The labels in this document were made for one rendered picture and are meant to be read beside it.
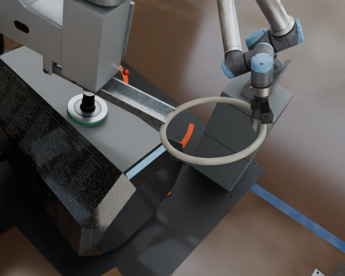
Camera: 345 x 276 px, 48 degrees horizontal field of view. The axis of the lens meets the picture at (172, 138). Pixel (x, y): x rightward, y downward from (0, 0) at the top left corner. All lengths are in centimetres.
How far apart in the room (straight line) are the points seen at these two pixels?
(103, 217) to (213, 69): 255
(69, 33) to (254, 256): 202
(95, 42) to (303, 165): 250
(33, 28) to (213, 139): 155
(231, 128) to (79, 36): 139
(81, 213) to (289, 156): 220
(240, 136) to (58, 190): 130
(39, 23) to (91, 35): 29
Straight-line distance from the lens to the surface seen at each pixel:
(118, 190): 200
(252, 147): 164
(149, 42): 430
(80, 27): 171
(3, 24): 205
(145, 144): 209
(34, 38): 195
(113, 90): 197
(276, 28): 242
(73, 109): 212
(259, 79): 166
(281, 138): 381
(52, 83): 234
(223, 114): 270
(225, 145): 286
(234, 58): 180
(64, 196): 211
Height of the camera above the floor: 246
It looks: 47 degrees down
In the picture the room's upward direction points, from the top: 20 degrees clockwise
